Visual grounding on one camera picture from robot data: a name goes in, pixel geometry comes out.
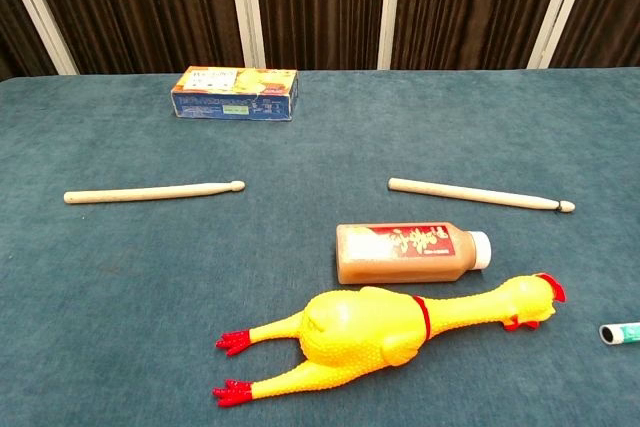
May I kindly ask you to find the wooden drumstick with black band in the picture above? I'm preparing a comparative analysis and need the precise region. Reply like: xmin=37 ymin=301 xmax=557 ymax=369
xmin=387 ymin=177 xmax=576 ymax=213

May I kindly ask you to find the plain wooden drumstick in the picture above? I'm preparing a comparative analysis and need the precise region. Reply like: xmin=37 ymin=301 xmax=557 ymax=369
xmin=63 ymin=180 xmax=247 ymax=205

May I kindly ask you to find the brown drink bottle white cap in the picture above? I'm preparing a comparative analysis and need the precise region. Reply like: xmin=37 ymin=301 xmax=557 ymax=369
xmin=335 ymin=222 xmax=492 ymax=286

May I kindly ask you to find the blue yellow cardboard box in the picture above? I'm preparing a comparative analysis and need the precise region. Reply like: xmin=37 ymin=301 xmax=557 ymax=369
xmin=170 ymin=65 xmax=300 ymax=123

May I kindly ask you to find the yellow rubber chicken toy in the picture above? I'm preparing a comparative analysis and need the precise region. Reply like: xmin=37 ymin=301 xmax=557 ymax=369
xmin=211 ymin=272 xmax=568 ymax=409

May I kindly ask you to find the teal felt table cover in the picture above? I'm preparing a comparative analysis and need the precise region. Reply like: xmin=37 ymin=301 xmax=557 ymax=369
xmin=0 ymin=66 xmax=640 ymax=427

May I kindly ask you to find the green white marker pen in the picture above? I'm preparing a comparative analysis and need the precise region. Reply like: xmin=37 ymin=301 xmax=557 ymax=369
xmin=598 ymin=321 xmax=640 ymax=347

